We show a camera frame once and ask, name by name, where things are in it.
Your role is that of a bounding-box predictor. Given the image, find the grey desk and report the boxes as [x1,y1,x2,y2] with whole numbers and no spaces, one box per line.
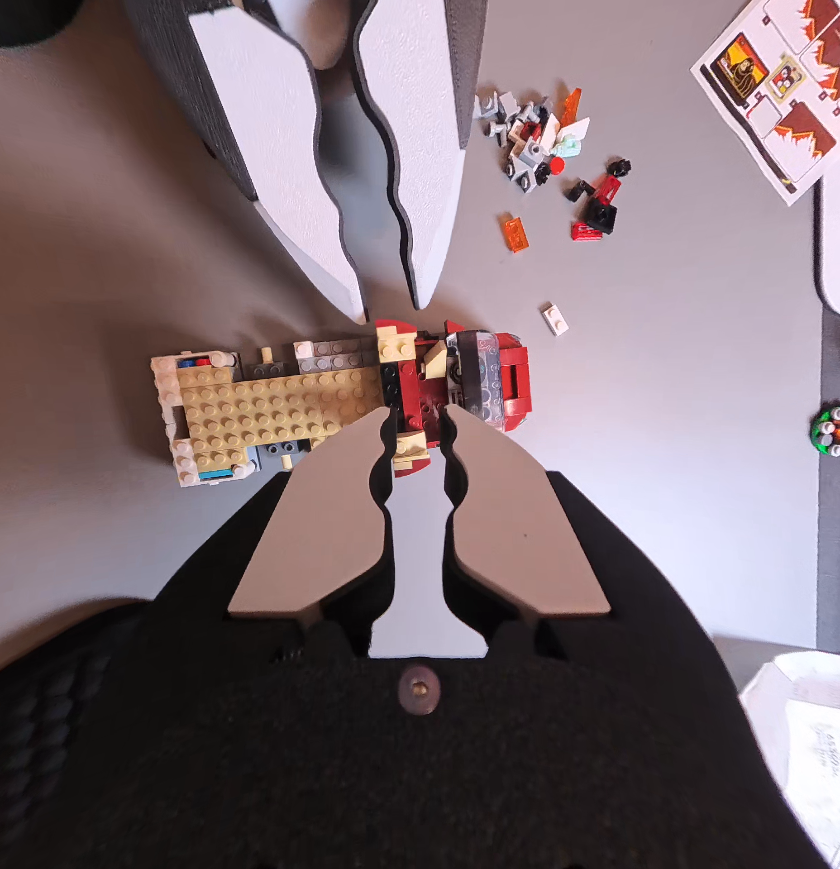
[0,0,840,687]

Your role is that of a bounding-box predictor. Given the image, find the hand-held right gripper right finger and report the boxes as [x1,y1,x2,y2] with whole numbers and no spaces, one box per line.
[438,405,612,620]

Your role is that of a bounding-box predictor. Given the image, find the green round plate with pieces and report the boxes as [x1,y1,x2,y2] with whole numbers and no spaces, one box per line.
[810,401,840,457]

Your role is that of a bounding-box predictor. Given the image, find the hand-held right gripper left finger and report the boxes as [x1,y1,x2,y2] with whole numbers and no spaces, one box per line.
[228,406,398,622]

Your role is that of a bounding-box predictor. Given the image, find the printed instruction sheet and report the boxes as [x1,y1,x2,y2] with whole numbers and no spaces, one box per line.
[690,0,840,206]

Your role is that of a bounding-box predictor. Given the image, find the tan and dark red brick model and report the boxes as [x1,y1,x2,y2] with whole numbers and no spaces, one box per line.
[150,318,533,490]

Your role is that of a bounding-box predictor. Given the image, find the black padded cushion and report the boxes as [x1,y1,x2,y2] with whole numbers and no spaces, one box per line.
[0,0,81,48]
[0,601,149,869]

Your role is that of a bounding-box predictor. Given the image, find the white round plate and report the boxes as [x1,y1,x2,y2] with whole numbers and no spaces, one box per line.
[814,173,840,316]

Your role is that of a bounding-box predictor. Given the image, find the red and black brick piece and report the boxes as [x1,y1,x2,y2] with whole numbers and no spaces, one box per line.
[571,174,625,243]

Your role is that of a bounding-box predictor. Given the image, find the white paper bag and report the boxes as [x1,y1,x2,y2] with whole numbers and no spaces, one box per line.
[739,652,840,869]

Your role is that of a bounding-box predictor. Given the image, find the pile of small grey bricks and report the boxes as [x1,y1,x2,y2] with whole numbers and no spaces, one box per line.
[474,85,592,194]

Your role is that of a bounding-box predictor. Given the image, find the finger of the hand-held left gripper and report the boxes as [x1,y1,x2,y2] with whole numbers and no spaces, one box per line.
[188,0,368,325]
[352,0,470,311]

